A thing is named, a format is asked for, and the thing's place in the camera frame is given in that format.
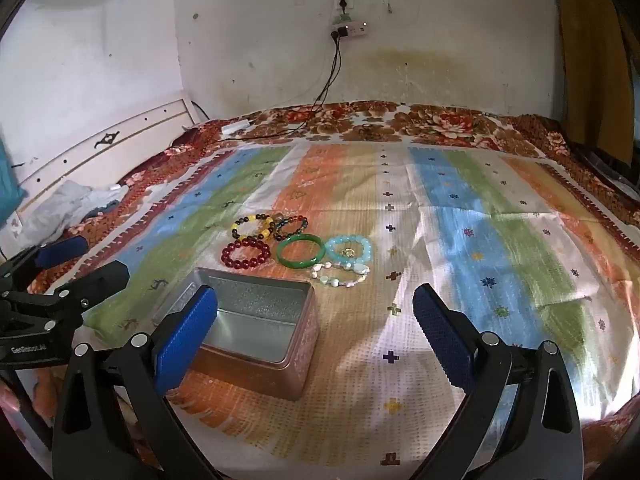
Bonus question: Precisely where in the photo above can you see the green jade bangle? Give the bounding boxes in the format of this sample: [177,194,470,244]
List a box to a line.
[276,234,327,268]

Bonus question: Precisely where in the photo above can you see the teal cloth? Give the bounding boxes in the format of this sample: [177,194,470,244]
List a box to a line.
[0,135,28,221]

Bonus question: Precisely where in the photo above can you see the dark red bead bracelet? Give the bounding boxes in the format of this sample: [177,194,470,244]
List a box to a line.
[221,237,272,267]

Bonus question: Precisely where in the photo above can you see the rectangular metal tin box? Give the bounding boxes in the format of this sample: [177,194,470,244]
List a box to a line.
[152,267,321,401]

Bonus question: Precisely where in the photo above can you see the grey crumpled clothes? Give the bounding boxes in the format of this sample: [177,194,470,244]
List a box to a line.
[10,180,131,251]

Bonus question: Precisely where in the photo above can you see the light blue bead bracelet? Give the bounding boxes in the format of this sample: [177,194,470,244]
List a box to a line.
[325,234,374,264]

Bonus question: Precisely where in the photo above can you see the striped patterned blanket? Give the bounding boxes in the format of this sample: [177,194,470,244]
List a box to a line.
[82,140,640,466]

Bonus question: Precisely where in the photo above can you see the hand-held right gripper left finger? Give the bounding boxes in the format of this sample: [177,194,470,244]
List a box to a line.
[51,284,221,480]

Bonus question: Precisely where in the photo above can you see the multicolour glass bead bracelet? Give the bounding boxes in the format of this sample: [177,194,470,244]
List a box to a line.
[272,215,309,242]

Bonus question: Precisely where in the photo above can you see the white pearl bracelet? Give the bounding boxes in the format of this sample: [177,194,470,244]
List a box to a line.
[310,260,371,288]

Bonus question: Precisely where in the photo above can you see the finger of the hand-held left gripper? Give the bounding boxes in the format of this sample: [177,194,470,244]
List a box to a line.
[0,236,90,293]
[0,260,131,336]

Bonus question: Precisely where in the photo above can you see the yellow hanging cloth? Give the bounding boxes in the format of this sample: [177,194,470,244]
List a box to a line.
[557,0,636,166]

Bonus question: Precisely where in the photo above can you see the black charging cable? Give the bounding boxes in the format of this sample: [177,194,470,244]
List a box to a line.
[235,35,343,138]
[250,35,346,131]

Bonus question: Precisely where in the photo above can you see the yellow and black bead bracelet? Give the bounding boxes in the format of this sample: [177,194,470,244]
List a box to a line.
[230,214,276,243]

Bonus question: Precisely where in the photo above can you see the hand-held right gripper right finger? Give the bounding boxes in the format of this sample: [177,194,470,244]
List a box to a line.
[412,283,586,480]

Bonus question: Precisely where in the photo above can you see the white power strip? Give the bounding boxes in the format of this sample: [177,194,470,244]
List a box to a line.
[327,21,372,40]

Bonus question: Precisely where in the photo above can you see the white wooden headboard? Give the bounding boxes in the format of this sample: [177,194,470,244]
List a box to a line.
[15,97,201,211]

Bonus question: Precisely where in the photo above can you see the floral bedsheet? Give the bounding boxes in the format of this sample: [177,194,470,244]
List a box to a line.
[0,101,640,480]

